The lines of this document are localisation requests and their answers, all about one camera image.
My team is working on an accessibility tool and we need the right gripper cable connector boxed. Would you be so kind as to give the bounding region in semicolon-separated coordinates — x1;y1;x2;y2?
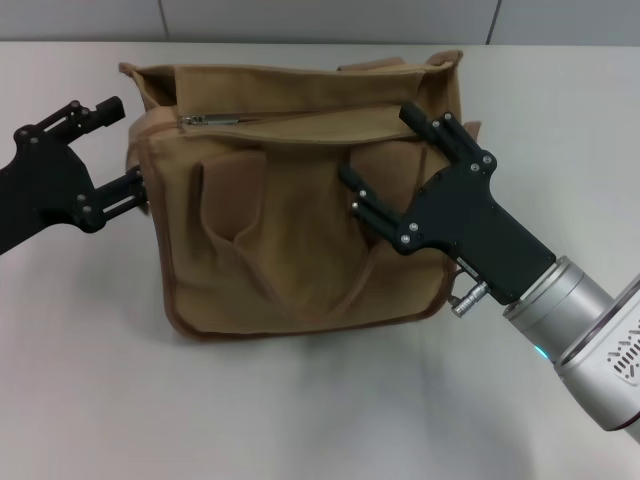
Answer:
448;269;489;318

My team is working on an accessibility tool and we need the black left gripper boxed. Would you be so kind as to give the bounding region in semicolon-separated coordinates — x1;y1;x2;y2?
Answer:
0;95;151;256

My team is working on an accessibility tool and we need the khaki canvas food bag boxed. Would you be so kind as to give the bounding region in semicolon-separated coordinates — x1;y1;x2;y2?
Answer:
118;49;484;342

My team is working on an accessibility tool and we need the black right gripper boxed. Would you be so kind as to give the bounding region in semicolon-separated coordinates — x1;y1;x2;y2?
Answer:
338;102;557;307

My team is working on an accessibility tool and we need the silver metal zipper pull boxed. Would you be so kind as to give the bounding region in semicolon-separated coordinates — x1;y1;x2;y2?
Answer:
180;113;242;128

